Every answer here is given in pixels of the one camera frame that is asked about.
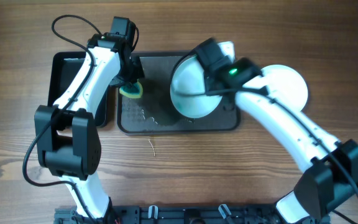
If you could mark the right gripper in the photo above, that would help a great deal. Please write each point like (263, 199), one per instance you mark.
(209, 84)

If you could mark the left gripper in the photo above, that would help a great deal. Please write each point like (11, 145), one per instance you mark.
(137, 72)

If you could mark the green yellow sponge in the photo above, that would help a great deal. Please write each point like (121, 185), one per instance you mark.
(132, 90)

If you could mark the white plate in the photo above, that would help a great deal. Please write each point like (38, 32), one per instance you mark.
(188, 79)
(287, 85)

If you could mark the white plate top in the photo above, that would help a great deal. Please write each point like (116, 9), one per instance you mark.
(287, 85)

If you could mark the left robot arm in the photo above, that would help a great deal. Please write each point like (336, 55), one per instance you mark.
(67, 140)

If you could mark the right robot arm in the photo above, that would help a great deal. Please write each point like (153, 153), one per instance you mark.
(329, 166)

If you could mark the brown serving tray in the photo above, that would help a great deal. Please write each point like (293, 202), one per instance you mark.
(153, 112)

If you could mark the black water basin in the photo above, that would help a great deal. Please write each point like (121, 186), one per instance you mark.
(65, 66)

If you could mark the black mounting rail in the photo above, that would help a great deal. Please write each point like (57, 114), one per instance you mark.
(249, 214)

